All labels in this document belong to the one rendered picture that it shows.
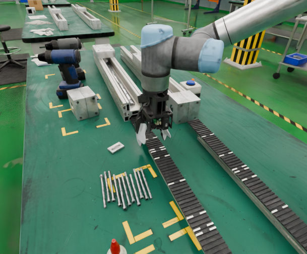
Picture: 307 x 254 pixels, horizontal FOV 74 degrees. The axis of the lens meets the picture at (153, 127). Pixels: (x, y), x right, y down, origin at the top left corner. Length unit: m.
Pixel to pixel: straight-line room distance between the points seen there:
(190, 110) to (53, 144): 0.52
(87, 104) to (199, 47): 0.52
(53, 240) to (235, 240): 0.41
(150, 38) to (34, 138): 0.56
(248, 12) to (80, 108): 0.64
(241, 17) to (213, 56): 0.15
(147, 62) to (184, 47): 0.09
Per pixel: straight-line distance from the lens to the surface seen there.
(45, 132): 0.86
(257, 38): 4.11
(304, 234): 0.59
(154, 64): 0.51
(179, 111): 0.79
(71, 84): 1.04
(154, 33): 0.49
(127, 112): 0.81
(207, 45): 0.49
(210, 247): 0.49
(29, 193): 0.66
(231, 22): 0.60
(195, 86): 1.01
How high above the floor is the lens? 1.25
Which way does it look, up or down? 36 degrees down
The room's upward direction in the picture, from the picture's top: 1 degrees clockwise
